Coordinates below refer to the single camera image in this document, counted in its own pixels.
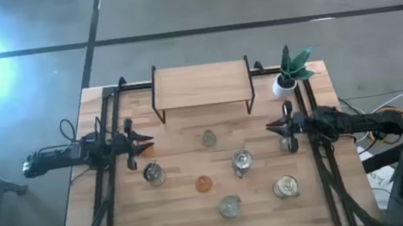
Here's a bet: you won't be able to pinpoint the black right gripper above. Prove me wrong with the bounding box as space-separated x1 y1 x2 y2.
263 98 312 156

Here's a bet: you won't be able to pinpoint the candle tin nut label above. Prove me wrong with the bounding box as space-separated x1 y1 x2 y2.
230 148 256 181

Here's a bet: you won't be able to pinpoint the wooden shelf riser black legs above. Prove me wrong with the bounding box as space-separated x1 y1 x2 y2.
147 54 259 126

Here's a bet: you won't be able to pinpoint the amber glass candle holder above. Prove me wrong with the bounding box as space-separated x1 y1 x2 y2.
194 175 215 195
139 144 157 159

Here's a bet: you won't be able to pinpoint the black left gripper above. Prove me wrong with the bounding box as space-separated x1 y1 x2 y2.
110 115 158 173

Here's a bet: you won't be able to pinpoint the green plant in white pot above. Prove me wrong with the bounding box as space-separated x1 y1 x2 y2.
267 41 320 98

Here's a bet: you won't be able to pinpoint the white paper sheet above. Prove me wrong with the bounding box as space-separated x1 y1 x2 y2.
356 142 399 212

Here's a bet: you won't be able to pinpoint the black stand bar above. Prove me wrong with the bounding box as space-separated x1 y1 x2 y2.
359 138 403 175

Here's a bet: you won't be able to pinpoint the black metal table frame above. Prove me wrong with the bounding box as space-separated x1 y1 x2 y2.
48 48 383 226

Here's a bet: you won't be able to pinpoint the glass jar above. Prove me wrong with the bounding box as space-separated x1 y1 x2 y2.
216 193 243 221

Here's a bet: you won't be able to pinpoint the candle tin cake label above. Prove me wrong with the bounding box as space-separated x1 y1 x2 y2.
141 159 168 189

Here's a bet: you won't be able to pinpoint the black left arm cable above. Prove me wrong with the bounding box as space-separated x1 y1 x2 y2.
57 117 79 145

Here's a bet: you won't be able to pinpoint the silver scented candle tin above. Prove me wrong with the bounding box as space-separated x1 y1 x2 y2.
271 173 302 201

